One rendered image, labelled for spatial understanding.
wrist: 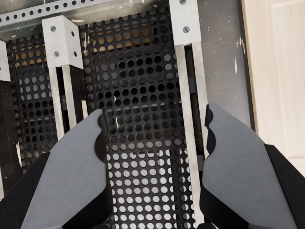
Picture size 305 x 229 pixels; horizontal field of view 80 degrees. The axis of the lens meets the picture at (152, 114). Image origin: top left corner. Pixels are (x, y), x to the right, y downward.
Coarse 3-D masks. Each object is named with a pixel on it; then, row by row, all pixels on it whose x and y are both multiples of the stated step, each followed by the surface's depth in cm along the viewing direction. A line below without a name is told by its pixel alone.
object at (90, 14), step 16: (0, 0) 52; (16, 0) 51; (32, 0) 50; (48, 0) 50; (128, 0) 46; (144, 0) 46; (160, 0) 46; (48, 16) 50; (64, 16) 49; (80, 16) 49; (96, 16) 50; (112, 16) 51; (0, 32) 53; (16, 32) 53; (32, 32) 54
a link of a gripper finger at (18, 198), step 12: (48, 156) 8; (36, 168) 8; (24, 180) 7; (36, 180) 7; (12, 192) 7; (24, 192) 7; (0, 204) 6; (12, 204) 6; (24, 204) 6; (0, 216) 6; (12, 216) 6; (24, 216) 6; (0, 228) 6; (12, 228) 6
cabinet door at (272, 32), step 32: (256, 0) 44; (288, 0) 43; (256, 32) 44; (288, 32) 44; (256, 64) 45; (288, 64) 44; (256, 96) 45; (288, 96) 44; (256, 128) 46; (288, 128) 44
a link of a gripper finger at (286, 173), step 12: (264, 144) 8; (276, 156) 7; (276, 168) 7; (288, 168) 7; (288, 180) 6; (300, 180) 6; (288, 192) 6; (300, 192) 6; (288, 204) 6; (300, 204) 6; (300, 216) 5; (300, 228) 5
